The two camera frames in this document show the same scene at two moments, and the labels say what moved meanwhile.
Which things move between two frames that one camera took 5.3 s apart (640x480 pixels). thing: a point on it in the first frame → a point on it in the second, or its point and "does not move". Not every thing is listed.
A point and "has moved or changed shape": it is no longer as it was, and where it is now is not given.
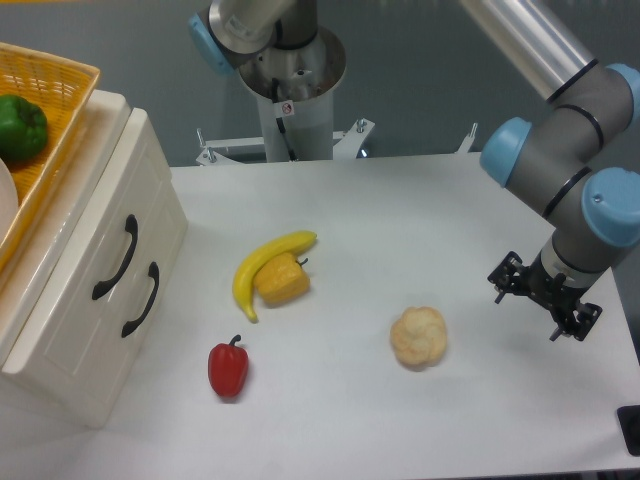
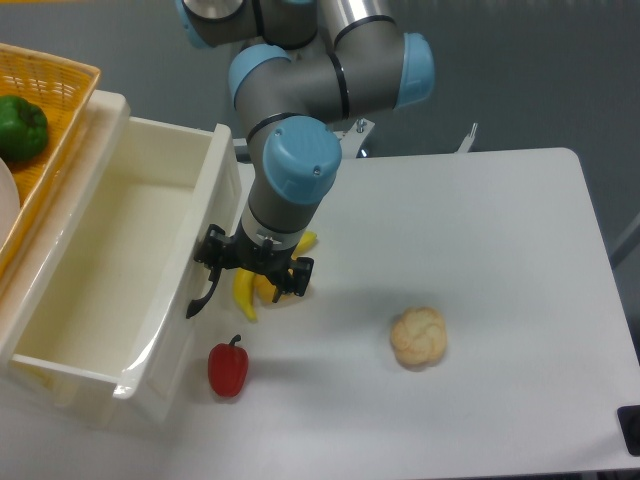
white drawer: (75, 302) has moved or changed shape
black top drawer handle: (131, 225) → (195, 306)
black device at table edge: (629, 419) does not move
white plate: (9, 202) does not move
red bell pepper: (228, 367) does not move
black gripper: (560, 298) → (277, 265)
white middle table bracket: (351, 140) does not move
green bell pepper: (23, 128) does not move
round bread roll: (419, 338) does not move
